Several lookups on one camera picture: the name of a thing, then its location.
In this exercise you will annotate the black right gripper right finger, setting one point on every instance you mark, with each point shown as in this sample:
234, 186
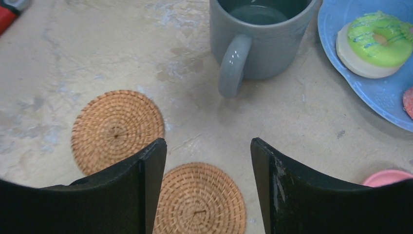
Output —
296, 199

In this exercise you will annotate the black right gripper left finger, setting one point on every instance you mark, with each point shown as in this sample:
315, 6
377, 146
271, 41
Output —
121, 199

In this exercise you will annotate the woven rattan coaster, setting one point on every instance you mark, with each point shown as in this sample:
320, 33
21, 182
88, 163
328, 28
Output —
113, 127
199, 198

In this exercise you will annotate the pink rectangular tray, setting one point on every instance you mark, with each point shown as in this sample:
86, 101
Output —
386, 177

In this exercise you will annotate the pink cupcake with cream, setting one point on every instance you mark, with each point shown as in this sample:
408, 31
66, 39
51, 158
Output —
407, 100

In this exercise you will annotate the grey-green ceramic mug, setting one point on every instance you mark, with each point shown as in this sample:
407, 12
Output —
255, 39

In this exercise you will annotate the green frosted donut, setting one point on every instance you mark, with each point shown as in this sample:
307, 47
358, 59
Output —
375, 45

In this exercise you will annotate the blue three-tier cake stand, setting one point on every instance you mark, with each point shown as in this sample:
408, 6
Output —
383, 95

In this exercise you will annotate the red-handled adjustable wrench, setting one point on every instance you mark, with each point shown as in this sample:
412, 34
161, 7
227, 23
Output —
10, 10

